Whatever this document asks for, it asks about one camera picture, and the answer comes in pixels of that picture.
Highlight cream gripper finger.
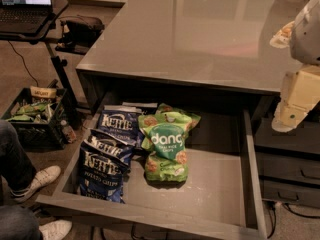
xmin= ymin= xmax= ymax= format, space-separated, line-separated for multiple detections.
xmin=271 ymin=101 xmax=308 ymax=133

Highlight green rice chip bag front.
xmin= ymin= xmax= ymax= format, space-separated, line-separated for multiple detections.
xmin=138 ymin=112 xmax=192 ymax=182

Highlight green rice chip bag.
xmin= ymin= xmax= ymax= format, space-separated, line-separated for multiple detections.
xmin=156 ymin=103 xmax=201 ymax=137
xmin=138 ymin=112 xmax=192 ymax=182

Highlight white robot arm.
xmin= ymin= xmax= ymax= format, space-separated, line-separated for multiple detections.
xmin=269 ymin=0 xmax=320 ymax=132

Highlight dark lower drawer unit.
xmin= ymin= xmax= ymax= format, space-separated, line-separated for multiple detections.
xmin=254 ymin=118 xmax=320 ymax=208

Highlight open grey top drawer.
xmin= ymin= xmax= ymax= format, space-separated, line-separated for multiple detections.
xmin=35 ymin=90 xmax=268 ymax=240

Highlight green rice chip bag rear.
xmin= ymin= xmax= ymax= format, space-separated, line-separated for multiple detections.
xmin=156 ymin=103 xmax=201 ymax=137

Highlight grey counter cabinet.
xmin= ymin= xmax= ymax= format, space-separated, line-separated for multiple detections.
xmin=77 ymin=0 xmax=309 ymax=114

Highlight dark chip bag back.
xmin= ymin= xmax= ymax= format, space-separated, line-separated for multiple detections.
xmin=123 ymin=102 xmax=158 ymax=114

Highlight blue Kettle chip bag rear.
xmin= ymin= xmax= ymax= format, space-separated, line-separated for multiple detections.
xmin=97 ymin=105 xmax=142 ymax=146

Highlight blue kettle chip bag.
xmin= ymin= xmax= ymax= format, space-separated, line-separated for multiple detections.
xmin=78 ymin=141 xmax=128 ymax=203
xmin=85 ymin=129 xmax=134 ymax=166
xmin=97 ymin=105 xmax=142 ymax=146

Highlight blue Kettle chip bag middle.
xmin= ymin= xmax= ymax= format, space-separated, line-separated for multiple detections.
xmin=85 ymin=129 xmax=134 ymax=166

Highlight blue Kettle chip bag front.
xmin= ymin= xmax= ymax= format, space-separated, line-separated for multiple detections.
xmin=78 ymin=141 xmax=128 ymax=203

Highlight dark bag on floor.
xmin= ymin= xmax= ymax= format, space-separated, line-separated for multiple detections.
xmin=56 ymin=15 xmax=105 ymax=55

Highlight tan snack bag in crate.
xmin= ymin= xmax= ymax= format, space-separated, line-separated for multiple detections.
xmin=30 ymin=86 xmax=57 ymax=99

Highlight small bottle beside crate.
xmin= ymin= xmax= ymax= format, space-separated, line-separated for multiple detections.
xmin=60 ymin=120 xmax=77 ymax=143

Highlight white sneaker upper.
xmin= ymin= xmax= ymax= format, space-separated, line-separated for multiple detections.
xmin=10 ymin=165 xmax=61 ymax=203

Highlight white sneaker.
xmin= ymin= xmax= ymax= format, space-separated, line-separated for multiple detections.
xmin=10 ymin=165 xmax=61 ymax=203
xmin=39 ymin=220 xmax=72 ymax=240

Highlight black plastic crate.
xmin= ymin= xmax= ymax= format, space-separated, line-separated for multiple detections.
xmin=2 ymin=88 xmax=70 ymax=152

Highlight black laptop stand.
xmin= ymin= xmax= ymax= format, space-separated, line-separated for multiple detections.
xmin=0 ymin=0 xmax=78 ymax=108

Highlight white sneaker lower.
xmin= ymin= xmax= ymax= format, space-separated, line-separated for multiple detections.
xmin=39 ymin=220 xmax=72 ymax=240

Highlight green snack bags in crate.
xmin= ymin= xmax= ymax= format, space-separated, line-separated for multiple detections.
xmin=8 ymin=102 xmax=54 ymax=123

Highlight person leg in jeans upper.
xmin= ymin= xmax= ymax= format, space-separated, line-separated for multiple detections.
xmin=0 ymin=120 xmax=36 ymax=194

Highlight black laptop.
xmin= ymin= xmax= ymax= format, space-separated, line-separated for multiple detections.
xmin=0 ymin=0 xmax=53 ymax=35

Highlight black power cable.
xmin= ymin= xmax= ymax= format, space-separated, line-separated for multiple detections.
xmin=7 ymin=40 xmax=40 ymax=88

